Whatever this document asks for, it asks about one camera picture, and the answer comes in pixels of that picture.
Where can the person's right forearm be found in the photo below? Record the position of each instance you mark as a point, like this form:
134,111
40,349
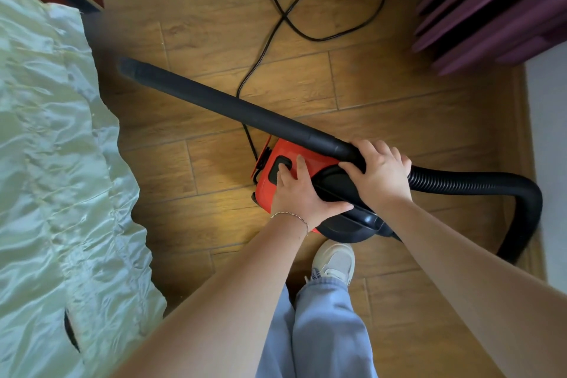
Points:
478,284

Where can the person's left leg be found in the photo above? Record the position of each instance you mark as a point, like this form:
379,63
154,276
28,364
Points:
277,346

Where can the person's left forearm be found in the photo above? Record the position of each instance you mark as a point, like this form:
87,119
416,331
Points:
221,315

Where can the person's right hand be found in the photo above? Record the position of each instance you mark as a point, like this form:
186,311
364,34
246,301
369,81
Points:
385,178

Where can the person's left hand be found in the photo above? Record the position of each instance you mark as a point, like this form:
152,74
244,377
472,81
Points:
301,202

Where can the pale green bedspread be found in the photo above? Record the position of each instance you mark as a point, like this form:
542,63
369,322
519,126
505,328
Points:
57,191

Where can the person's right leg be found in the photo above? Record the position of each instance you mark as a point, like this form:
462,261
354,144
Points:
332,333

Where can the purple curtain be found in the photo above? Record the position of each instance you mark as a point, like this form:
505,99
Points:
496,5

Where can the wooden skirting board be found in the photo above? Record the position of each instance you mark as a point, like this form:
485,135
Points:
525,147

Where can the person's leg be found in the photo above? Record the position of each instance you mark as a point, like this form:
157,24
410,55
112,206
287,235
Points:
277,346
332,333

